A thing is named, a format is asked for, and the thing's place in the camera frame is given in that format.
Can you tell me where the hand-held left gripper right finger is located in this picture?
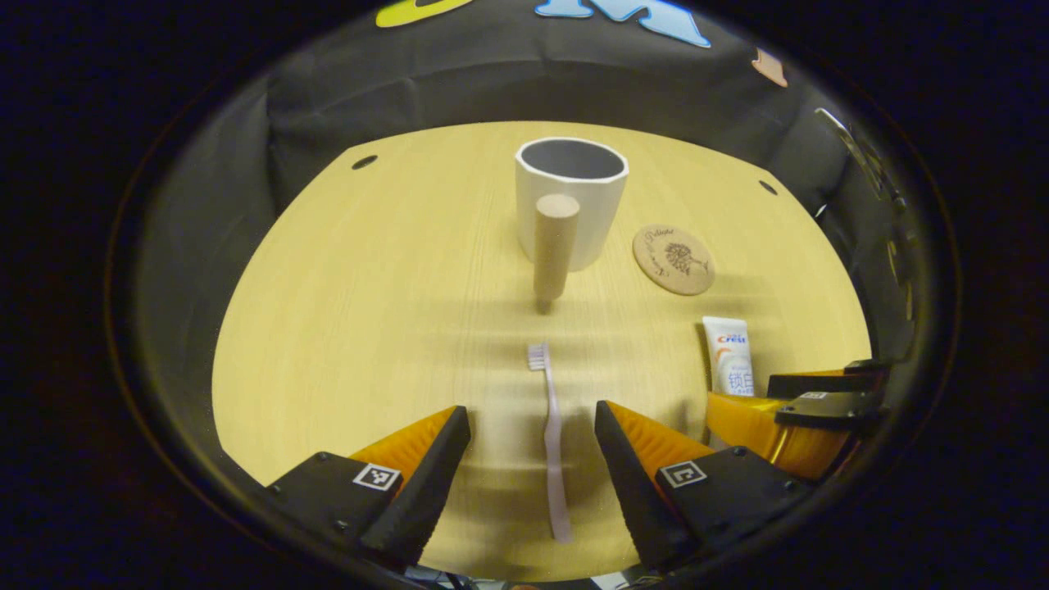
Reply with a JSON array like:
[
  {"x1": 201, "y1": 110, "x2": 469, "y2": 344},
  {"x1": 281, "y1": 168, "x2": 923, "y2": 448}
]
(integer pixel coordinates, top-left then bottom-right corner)
[{"x1": 593, "y1": 400, "x2": 816, "y2": 574}]

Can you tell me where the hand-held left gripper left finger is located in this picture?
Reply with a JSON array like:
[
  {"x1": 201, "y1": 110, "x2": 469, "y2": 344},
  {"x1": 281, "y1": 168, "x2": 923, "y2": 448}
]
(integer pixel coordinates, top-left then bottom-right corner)
[{"x1": 262, "y1": 405, "x2": 473, "y2": 574}]

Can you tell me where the white toothpaste tube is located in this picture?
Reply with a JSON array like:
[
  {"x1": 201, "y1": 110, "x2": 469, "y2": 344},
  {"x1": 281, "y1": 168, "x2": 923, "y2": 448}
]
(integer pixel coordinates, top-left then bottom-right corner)
[{"x1": 702, "y1": 315, "x2": 756, "y2": 398}]

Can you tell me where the pale pink toothbrush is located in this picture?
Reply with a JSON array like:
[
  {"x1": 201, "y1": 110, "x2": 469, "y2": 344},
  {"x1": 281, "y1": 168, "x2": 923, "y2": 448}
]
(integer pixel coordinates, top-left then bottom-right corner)
[{"x1": 527, "y1": 343, "x2": 573, "y2": 544}]

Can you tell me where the round wooden coaster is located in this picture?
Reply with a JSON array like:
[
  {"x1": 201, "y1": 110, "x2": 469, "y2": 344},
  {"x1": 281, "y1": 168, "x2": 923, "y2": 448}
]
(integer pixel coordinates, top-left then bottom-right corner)
[{"x1": 632, "y1": 225, "x2": 716, "y2": 297}]

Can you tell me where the white cup with wooden handle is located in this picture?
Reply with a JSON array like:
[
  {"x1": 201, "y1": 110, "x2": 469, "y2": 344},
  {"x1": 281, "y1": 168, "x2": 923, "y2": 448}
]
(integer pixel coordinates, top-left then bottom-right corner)
[{"x1": 515, "y1": 137, "x2": 630, "y2": 316}]

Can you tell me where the light wooden desktop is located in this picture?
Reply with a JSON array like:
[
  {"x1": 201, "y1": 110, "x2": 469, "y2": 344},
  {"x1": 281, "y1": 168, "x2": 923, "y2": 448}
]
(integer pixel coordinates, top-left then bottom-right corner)
[{"x1": 211, "y1": 120, "x2": 872, "y2": 583}]

